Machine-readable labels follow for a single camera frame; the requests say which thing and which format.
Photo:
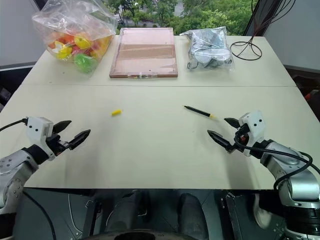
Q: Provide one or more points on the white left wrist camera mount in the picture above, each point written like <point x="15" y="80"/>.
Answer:
<point x="40" y="130"/>

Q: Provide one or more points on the yellow pen cap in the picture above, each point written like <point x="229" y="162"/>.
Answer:
<point x="116" y="112"/>

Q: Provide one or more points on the black pen with yellow tip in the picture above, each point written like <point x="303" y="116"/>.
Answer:
<point x="200" y="112"/>

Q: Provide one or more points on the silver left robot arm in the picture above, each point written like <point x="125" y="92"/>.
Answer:
<point x="12" y="172"/>

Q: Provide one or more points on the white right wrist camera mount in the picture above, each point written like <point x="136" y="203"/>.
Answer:
<point x="255" y="127"/>

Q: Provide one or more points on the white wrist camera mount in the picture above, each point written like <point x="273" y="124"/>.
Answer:
<point x="255" y="127"/>
<point x="40" y="130"/>

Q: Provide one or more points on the dark rounded shape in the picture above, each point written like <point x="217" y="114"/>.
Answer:
<point x="130" y="215"/>
<point x="191" y="215"/>

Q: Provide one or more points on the clear bag of colourful toys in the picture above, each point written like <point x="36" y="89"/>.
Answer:
<point x="75" y="37"/>

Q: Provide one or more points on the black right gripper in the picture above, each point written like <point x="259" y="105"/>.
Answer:
<point x="241" y="138"/>

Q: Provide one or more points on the dark rounded left shape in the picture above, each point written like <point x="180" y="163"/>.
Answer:
<point x="130" y="215"/>

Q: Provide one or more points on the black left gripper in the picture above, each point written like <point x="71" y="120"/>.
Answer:
<point x="57" y="145"/>

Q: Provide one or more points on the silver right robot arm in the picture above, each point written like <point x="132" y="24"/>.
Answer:
<point x="292" y="172"/>

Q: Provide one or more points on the dark rounded right shape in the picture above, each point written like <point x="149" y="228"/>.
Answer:
<point x="191" y="215"/>

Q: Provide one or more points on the clear bag of grey parts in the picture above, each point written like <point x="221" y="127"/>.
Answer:
<point x="210" y="50"/>

